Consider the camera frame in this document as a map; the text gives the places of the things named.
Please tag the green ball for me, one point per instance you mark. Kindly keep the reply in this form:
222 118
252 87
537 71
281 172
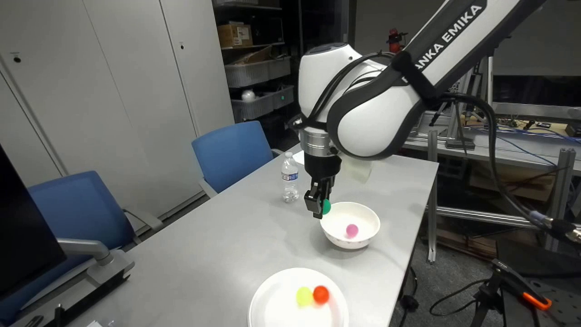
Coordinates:
327 208

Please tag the black monitor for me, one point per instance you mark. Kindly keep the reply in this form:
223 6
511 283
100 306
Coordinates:
22 227

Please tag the pink ball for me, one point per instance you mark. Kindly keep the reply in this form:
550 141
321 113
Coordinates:
352 230

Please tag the blue chair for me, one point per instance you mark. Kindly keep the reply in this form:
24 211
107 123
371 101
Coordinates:
81 209
231 154

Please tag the orange ball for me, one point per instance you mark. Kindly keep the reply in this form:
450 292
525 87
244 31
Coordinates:
321 294

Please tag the pale yellow paper piece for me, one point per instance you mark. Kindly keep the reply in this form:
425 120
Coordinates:
358 169

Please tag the clear plastic water bottle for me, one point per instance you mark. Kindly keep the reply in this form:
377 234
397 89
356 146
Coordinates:
290 179

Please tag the white bowl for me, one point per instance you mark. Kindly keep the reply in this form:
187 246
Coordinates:
363 240

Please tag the row of white cabinets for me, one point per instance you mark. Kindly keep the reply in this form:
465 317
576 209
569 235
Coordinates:
113 100

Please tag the white plastic basket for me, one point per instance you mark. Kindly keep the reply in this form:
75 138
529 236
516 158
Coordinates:
261 105
254 72

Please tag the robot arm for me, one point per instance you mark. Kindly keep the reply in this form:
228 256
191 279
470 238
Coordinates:
372 122

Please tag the shelf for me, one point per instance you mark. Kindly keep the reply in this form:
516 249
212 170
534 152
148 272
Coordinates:
254 50

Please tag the cardboard box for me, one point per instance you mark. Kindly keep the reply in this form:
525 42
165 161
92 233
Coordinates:
233 35

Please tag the aluminium frame workbench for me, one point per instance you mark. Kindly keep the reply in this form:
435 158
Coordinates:
522 147

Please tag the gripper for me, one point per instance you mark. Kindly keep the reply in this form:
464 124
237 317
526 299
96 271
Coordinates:
322 167

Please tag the white paper sheet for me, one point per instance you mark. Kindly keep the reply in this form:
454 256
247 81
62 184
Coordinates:
299 157

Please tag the yellow ball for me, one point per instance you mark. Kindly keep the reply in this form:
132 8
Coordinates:
304 296

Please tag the white plate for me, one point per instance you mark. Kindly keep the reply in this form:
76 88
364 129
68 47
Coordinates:
281 313

